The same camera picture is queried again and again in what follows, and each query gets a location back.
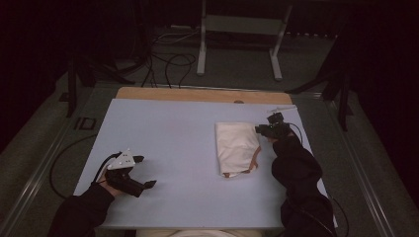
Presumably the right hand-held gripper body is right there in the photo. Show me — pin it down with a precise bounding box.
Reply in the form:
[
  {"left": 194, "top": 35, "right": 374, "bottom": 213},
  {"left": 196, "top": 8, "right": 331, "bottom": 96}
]
[{"left": 263, "top": 104, "right": 297, "bottom": 139}]

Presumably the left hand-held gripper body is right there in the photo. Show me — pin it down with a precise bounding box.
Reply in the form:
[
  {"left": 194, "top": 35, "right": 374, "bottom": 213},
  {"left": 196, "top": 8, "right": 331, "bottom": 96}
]
[{"left": 104, "top": 148, "right": 146, "bottom": 198}]

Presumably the cream baby bodysuit brown trim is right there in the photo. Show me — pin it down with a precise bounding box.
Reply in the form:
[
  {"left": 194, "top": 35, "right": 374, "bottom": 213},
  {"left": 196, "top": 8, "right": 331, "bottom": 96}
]
[{"left": 214, "top": 121, "right": 263, "bottom": 179}]

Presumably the person's right hand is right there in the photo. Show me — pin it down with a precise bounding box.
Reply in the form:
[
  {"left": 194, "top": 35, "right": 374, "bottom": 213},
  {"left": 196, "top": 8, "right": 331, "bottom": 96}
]
[{"left": 268, "top": 131, "right": 295, "bottom": 144}]

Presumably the person's left hand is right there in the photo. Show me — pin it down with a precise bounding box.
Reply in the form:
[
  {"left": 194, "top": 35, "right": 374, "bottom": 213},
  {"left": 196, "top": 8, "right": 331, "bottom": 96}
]
[{"left": 98, "top": 173, "right": 117, "bottom": 198}]

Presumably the light blue table mat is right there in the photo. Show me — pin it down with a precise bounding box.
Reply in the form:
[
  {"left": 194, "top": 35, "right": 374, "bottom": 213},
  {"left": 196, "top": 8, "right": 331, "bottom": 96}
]
[{"left": 72, "top": 98, "right": 339, "bottom": 230}]

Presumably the black square floor socket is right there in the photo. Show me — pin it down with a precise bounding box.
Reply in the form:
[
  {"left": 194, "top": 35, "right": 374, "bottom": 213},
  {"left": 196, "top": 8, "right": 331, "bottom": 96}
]
[{"left": 73, "top": 117, "right": 98, "bottom": 131}]

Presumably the black metal stand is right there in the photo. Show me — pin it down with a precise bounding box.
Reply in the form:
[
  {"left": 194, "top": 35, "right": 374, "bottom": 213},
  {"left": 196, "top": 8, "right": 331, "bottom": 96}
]
[
  {"left": 58, "top": 55, "right": 136, "bottom": 119},
  {"left": 285, "top": 33, "right": 355, "bottom": 132}
]

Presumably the right hand-held gripper black cable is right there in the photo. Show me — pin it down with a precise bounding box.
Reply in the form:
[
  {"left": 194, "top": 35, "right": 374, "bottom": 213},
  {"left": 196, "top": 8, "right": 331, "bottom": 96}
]
[{"left": 288, "top": 121, "right": 304, "bottom": 144}]

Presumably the hand-held gripper black cable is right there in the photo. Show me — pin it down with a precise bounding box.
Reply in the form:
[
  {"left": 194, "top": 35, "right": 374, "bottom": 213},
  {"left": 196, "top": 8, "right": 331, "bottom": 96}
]
[
  {"left": 288, "top": 121, "right": 304, "bottom": 144},
  {"left": 93, "top": 151, "right": 123, "bottom": 184}
]

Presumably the left hand-held gripper black cable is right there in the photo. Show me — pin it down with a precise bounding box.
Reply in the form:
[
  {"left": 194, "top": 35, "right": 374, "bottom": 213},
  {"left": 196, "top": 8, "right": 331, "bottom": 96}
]
[{"left": 93, "top": 151, "right": 123, "bottom": 184}]

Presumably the long black floor cable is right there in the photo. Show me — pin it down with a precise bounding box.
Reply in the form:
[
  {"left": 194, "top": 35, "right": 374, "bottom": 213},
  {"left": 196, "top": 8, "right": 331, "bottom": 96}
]
[{"left": 48, "top": 132, "right": 98, "bottom": 200}]

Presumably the silver metal floor rail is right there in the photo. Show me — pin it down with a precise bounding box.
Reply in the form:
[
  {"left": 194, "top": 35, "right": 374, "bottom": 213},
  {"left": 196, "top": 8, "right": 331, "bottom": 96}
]
[
  {"left": 0, "top": 108, "right": 83, "bottom": 237},
  {"left": 324, "top": 98, "right": 393, "bottom": 237}
]

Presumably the bundle of black cables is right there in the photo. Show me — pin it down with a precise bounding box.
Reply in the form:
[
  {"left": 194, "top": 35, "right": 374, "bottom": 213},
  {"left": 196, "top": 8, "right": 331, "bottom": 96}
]
[{"left": 140, "top": 33, "right": 160, "bottom": 88}]

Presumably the black looped floor cable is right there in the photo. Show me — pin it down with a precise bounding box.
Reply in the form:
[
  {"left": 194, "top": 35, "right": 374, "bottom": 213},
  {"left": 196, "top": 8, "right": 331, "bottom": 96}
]
[{"left": 163, "top": 53, "right": 198, "bottom": 89}]

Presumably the white metal stand frame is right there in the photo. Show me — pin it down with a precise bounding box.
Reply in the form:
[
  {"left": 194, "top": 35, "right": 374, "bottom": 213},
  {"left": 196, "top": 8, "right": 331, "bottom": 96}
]
[{"left": 196, "top": 0, "right": 293, "bottom": 82}]

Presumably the thin black floor cable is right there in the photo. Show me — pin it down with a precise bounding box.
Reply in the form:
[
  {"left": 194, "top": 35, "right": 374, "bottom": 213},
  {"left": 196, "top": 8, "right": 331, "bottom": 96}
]
[{"left": 332, "top": 197, "right": 350, "bottom": 237}]

